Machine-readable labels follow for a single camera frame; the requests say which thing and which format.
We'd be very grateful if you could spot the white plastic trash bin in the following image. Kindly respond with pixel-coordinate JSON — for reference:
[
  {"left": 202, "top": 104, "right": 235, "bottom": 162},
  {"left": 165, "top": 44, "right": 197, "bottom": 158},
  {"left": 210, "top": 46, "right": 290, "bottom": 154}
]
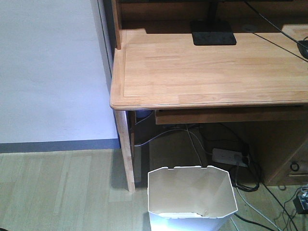
[{"left": 147, "top": 166, "right": 238, "bottom": 231}]

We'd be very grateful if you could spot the white power strip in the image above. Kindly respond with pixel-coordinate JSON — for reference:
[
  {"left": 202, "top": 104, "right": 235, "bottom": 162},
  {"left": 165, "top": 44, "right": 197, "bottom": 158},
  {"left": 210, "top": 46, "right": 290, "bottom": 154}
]
[{"left": 212, "top": 148, "right": 249, "bottom": 167}]

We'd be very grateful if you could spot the black monitor stand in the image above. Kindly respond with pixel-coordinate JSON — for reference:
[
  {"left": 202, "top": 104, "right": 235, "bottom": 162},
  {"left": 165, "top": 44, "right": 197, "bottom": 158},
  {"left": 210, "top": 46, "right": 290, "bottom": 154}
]
[{"left": 190, "top": 0, "right": 237, "bottom": 46}]

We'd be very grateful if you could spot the light wooden desk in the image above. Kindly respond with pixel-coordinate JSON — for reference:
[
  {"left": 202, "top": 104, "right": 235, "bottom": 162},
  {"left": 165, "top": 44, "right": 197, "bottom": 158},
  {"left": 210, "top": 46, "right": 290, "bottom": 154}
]
[{"left": 110, "top": 0, "right": 308, "bottom": 192}]

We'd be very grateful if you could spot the wooden drawer cabinet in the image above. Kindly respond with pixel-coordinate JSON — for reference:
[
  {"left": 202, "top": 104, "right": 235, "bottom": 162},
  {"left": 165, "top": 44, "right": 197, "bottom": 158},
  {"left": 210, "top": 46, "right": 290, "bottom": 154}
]
[{"left": 264, "top": 141, "right": 308, "bottom": 186}]

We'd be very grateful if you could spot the small black adapter box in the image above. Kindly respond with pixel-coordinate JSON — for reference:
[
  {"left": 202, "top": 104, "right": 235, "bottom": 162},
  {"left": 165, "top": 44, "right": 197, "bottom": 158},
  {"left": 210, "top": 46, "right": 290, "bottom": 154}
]
[{"left": 293, "top": 195, "right": 308, "bottom": 214}]

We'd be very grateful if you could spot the grey white cable under desk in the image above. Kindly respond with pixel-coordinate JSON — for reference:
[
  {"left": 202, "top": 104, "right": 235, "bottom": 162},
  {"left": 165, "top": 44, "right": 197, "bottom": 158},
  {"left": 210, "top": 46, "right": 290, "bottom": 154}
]
[{"left": 133, "top": 125, "right": 207, "bottom": 167}]

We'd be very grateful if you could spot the black cable bundle on floor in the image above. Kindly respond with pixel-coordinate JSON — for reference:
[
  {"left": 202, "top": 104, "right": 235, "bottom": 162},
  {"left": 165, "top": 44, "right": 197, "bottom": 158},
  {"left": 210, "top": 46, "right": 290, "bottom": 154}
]
[{"left": 204, "top": 123, "right": 262, "bottom": 192}]

